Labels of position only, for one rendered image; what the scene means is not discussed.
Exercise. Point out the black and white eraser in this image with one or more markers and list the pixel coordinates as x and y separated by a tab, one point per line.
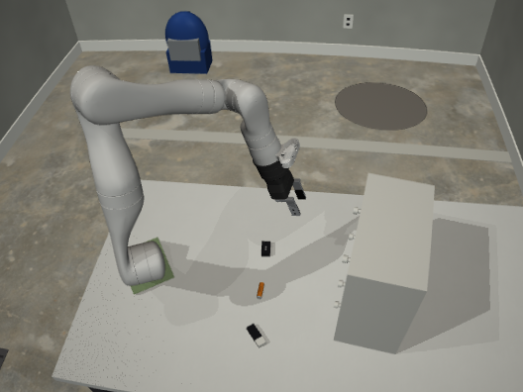
256	335

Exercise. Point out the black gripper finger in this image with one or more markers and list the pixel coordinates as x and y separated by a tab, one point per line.
298	189
291	205

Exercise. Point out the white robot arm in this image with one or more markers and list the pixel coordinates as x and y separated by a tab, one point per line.
103	99

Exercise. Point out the orange aa battery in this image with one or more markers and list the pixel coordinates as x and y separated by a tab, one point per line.
259	296

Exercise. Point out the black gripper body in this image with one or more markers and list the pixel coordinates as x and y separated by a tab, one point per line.
273	162

